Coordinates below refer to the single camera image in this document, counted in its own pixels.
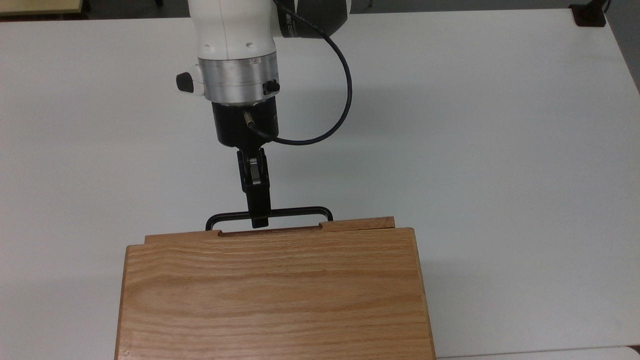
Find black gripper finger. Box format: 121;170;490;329
236;149;251;193
244;148;273;230

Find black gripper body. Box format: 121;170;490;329
212;101;279;151

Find black metal drawer handle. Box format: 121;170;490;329
205;206;334;232

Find wooden drawer cabinet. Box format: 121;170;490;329
114;227;436;360

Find yellow wooden table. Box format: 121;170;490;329
0;0;84;17

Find white side table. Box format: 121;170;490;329
436;345;640;360

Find black table clamp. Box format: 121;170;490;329
569;3;607;27

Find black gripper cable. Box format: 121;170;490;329
243;0;354;147

